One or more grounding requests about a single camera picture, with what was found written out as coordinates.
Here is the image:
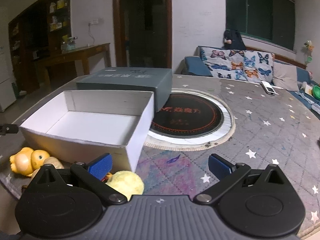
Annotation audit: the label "grey pillow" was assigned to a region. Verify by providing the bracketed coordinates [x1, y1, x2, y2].
[272, 61, 300, 92]

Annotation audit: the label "white cardboard box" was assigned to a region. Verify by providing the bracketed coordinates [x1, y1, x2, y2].
[19, 90, 155, 173]

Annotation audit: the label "yellow duck toy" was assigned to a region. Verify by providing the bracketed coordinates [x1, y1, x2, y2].
[9, 147, 50, 178]

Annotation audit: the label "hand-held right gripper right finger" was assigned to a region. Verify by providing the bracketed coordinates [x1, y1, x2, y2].
[196, 154, 293, 205]

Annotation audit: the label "brown wooden table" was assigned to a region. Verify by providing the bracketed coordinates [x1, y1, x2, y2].
[32, 42, 112, 85]

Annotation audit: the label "dark bag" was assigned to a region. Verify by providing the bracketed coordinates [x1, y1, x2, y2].
[223, 29, 247, 51]

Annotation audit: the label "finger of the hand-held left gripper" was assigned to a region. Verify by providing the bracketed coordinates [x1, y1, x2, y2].
[0, 124, 19, 136]

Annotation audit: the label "white remote control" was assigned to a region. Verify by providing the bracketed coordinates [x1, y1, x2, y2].
[260, 80, 279, 96]

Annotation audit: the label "green framed window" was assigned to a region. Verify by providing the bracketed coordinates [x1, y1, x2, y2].
[225, 0, 295, 52]

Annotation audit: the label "blue sofa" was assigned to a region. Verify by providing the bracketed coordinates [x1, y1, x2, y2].
[184, 45, 320, 115]

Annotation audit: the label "dark wooden cabinet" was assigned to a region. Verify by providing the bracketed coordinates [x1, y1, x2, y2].
[7, 0, 73, 92]

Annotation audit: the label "glass jars on table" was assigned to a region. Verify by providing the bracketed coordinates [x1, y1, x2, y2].
[62, 37, 77, 53]

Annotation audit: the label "colourful flower toy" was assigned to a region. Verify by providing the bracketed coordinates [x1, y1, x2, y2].
[304, 40, 315, 63]

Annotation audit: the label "round black induction cooktop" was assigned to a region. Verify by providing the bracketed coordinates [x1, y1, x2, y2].
[144, 88, 237, 152]

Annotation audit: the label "grey star quilted desktop cover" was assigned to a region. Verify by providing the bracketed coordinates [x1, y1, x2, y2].
[0, 74, 320, 238]

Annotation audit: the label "yellow plush ball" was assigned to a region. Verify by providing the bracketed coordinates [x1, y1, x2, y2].
[105, 170, 145, 202]

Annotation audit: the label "tan rubber toy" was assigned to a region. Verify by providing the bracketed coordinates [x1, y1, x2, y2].
[30, 156, 64, 178]

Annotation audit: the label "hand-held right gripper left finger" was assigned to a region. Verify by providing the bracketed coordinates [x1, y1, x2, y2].
[27, 153, 128, 205]

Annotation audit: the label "brown wooden door frame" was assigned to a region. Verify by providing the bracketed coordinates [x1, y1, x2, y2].
[112, 0, 173, 69]

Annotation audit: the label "butterfly-print cushion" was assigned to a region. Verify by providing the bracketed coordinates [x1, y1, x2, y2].
[199, 46, 275, 82]

